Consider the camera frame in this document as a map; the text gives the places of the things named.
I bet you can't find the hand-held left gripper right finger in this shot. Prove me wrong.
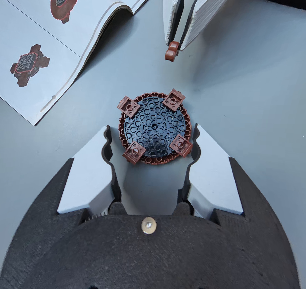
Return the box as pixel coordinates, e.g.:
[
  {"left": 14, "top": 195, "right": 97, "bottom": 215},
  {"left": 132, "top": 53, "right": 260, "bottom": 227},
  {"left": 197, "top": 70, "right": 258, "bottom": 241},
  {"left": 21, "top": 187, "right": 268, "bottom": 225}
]
[{"left": 177, "top": 124, "right": 245, "bottom": 219}]

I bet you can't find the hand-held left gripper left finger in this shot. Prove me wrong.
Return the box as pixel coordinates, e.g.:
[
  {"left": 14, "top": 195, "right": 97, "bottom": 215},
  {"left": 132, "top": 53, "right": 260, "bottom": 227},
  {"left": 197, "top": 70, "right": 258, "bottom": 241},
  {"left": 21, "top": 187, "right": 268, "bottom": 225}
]
[{"left": 57, "top": 125, "right": 122, "bottom": 215}]

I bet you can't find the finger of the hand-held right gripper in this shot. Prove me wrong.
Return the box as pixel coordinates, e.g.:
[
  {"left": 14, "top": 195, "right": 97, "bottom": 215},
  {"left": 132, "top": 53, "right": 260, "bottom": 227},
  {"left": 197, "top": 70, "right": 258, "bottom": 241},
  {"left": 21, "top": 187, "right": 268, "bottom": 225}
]
[
  {"left": 163, "top": 0, "right": 189, "bottom": 46},
  {"left": 179, "top": 0, "right": 242, "bottom": 51}
]

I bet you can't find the small brown brick piece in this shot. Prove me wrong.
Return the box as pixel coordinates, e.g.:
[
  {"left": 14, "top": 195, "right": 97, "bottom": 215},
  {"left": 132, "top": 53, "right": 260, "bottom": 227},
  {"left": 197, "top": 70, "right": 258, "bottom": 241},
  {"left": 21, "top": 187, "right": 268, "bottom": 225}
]
[{"left": 164, "top": 41, "right": 180, "bottom": 62}]

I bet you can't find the round brown black brick base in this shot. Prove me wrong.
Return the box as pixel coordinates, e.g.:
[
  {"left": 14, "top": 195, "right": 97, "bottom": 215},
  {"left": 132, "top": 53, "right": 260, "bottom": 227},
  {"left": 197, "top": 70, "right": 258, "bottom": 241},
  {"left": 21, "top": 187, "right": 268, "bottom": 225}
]
[{"left": 117, "top": 88, "right": 193, "bottom": 165}]

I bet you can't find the grey desk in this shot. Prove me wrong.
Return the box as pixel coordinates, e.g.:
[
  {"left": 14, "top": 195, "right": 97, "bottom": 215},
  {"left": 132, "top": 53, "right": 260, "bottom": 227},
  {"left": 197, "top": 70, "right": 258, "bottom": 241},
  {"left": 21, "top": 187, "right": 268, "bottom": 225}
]
[{"left": 0, "top": 0, "right": 306, "bottom": 289}]

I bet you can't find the building instruction booklet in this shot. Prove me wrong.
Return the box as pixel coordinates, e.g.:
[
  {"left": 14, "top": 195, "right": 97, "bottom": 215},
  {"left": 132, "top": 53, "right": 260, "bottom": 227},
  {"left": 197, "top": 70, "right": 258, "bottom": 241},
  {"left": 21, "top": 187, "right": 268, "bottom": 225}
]
[{"left": 0, "top": 0, "right": 163, "bottom": 127}]

